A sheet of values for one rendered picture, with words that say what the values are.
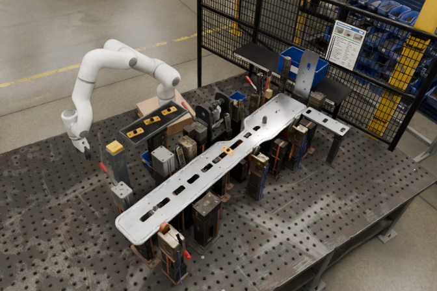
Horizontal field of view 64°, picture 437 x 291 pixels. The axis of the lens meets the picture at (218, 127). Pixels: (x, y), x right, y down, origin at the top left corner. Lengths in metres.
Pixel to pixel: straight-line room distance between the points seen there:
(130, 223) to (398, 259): 2.07
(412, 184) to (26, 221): 2.31
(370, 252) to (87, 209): 2.05
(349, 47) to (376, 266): 1.59
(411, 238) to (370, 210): 0.97
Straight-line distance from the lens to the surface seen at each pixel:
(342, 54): 2.49
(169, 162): 1.80
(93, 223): 2.12
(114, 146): 1.81
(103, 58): 1.87
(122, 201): 1.74
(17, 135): 3.89
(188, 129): 1.94
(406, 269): 3.06
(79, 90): 1.91
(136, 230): 1.68
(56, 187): 2.34
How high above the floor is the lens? 2.43
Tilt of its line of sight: 43 degrees down
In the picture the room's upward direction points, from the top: 3 degrees clockwise
